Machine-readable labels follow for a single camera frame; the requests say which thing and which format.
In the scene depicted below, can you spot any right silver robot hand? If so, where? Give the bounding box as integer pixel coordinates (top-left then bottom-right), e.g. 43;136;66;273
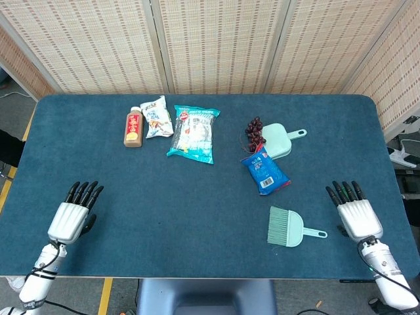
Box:
325;180;384;240

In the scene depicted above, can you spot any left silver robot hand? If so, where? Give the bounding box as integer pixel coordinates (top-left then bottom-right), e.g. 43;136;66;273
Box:
47;180;104;245

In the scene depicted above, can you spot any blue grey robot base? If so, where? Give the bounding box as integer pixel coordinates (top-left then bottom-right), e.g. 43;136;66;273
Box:
136;278;278;315

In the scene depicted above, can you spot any blue snack bag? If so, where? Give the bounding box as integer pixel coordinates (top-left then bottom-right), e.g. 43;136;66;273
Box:
240;146;292;196

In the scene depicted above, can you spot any brown drink bottle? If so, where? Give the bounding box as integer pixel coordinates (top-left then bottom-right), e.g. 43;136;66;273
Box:
123;106;145;148

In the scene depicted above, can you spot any small white snack packet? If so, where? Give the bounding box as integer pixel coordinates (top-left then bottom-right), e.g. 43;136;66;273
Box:
140;95;175;139

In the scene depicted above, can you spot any teal snack bag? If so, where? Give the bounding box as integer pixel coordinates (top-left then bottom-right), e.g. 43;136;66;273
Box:
166;104;221;165

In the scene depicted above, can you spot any white floor device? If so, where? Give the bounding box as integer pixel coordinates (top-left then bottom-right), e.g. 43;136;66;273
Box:
388;137;420;169

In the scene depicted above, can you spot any black floor object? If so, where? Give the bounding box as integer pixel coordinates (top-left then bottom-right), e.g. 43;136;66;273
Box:
0;129;26;168

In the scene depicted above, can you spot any blue felt table mat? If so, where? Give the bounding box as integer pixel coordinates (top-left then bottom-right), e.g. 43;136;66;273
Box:
0;94;420;280

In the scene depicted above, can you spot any mint green dustpan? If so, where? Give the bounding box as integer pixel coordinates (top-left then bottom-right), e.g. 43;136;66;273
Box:
261;123;308;161

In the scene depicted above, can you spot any bunch of red grapes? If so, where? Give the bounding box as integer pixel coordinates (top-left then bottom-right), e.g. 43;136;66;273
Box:
241;117;267;154

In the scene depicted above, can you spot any woven bamboo screen panel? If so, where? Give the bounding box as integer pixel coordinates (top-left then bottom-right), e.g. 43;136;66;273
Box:
0;0;170;96
0;24;55;99
265;0;408;95
343;6;420;132
152;0;291;95

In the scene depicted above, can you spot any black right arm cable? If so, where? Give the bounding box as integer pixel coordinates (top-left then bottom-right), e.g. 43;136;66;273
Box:
357;236;415;296

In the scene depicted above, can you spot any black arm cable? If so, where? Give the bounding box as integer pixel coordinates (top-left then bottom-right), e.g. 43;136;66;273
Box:
357;236;415;296
31;241;65;280

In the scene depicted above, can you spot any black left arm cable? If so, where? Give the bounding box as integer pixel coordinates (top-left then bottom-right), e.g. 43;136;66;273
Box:
31;241;65;280

